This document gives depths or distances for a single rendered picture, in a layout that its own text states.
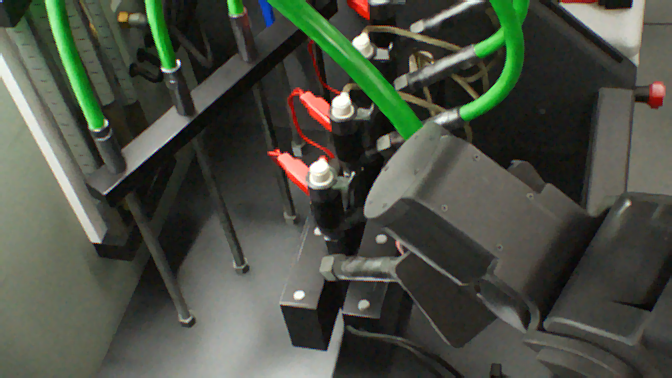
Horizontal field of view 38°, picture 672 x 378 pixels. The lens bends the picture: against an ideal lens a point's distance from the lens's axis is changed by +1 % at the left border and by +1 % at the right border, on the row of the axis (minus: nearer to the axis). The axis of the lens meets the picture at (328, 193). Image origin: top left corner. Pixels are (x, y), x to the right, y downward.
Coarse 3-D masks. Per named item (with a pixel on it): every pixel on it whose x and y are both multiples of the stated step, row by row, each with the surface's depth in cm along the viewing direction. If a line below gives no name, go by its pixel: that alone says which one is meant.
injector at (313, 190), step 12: (336, 180) 84; (312, 192) 85; (324, 192) 84; (336, 192) 85; (312, 204) 87; (324, 204) 85; (336, 204) 86; (324, 216) 87; (336, 216) 87; (348, 216) 88; (360, 216) 87; (324, 228) 88; (336, 228) 89; (348, 228) 88; (336, 240) 90; (336, 252) 92
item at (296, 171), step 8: (280, 160) 90; (288, 160) 90; (296, 160) 89; (288, 168) 89; (296, 168) 89; (304, 168) 88; (296, 176) 88; (304, 176) 88; (296, 184) 89; (304, 184) 87
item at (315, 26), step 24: (48, 0) 74; (288, 0) 56; (312, 24) 56; (72, 48) 79; (336, 48) 56; (72, 72) 81; (360, 72) 56; (384, 96) 56; (96, 120) 86; (408, 120) 57
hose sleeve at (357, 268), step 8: (344, 256) 76; (352, 256) 76; (360, 256) 75; (392, 256) 71; (336, 264) 76; (344, 264) 75; (352, 264) 74; (360, 264) 74; (368, 264) 73; (376, 264) 72; (384, 264) 71; (336, 272) 76; (344, 272) 75; (352, 272) 74; (360, 272) 74; (368, 272) 73; (376, 272) 72; (384, 272) 71; (360, 280) 75; (368, 280) 74; (376, 280) 73; (384, 280) 72; (392, 280) 71
